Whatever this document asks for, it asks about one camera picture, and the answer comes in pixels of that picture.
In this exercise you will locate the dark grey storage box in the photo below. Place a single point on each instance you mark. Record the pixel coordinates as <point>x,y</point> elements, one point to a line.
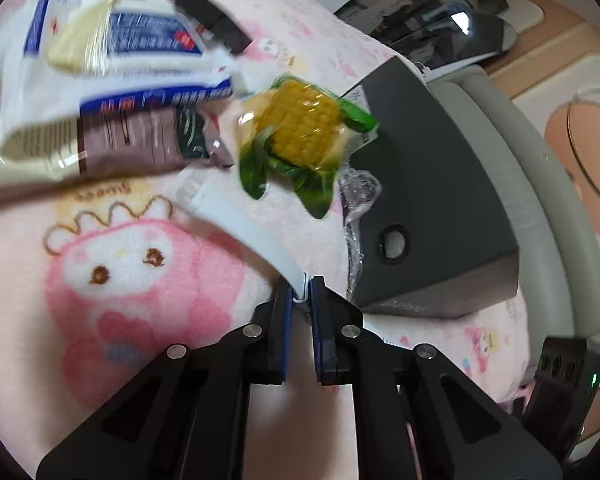
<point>430,185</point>

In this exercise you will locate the pale yellow wrapped item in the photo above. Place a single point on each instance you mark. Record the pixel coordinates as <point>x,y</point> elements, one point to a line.
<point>82,35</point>

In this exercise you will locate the pink printed blanket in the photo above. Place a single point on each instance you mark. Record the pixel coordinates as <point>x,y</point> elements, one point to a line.
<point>130,285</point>

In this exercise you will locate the packaged corn cob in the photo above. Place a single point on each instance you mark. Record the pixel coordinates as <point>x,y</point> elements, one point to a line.
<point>302,125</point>

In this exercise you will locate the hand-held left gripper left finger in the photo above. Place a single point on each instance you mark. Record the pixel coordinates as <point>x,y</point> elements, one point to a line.
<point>286,332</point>

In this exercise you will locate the white toothbrush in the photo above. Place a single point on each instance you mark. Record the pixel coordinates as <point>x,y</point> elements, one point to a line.
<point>240,227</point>

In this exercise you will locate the brown snack packet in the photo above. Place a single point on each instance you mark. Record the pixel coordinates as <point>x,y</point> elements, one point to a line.
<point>130,135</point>

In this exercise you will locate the white packet with blue stripe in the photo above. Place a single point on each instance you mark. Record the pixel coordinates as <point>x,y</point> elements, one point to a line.
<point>35,125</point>

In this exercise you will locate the white and blue packet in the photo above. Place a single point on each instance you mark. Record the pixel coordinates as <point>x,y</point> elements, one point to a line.
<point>155,30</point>

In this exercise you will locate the grey curved padded rail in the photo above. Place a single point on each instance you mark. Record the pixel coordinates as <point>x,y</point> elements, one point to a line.
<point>530,185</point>

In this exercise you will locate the glossy black panel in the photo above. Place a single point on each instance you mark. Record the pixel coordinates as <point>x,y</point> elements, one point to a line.
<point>430,5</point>

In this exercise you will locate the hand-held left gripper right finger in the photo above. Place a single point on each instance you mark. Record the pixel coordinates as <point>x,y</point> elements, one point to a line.
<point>318,332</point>

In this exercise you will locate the clear plastic wrapper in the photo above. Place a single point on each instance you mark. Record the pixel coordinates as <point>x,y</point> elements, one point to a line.
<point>356,200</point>

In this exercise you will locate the black rectangular item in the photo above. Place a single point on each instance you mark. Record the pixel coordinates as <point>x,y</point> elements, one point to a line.
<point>210,12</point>

